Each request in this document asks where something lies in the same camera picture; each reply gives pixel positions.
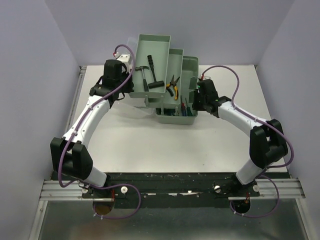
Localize black mounting base rail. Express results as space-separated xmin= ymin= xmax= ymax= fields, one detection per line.
xmin=67 ymin=172 xmax=290 ymax=209

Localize aluminium extrusion frame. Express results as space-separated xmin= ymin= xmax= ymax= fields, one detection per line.
xmin=39 ymin=65 xmax=87 ymax=201

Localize green plastic tool box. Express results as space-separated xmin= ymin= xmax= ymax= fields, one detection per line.
xmin=129 ymin=34 xmax=199 ymax=125

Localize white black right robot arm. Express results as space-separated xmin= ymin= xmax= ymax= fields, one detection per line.
xmin=192 ymin=79 xmax=289 ymax=196

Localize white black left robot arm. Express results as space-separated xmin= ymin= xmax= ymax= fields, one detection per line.
xmin=50 ymin=54 xmax=135 ymax=198

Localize yellow handled pliers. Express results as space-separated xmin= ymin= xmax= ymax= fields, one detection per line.
xmin=166 ymin=75 xmax=180 ymax=101

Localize blue handled screwdriver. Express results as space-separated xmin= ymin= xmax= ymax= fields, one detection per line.
xmin=180 ymin=96 xmax=187 ymax=117

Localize black T-handle wrench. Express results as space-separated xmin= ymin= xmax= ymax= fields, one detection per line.
xmin=147 ymin=54 xmax=165 ymax=89

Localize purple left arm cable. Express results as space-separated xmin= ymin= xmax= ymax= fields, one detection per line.
xmin=57 ymin=44 xmax=142 ymax=221

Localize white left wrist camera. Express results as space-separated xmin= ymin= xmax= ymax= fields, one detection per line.
xmin=114 ymin=52 xmax=132 ymax=72

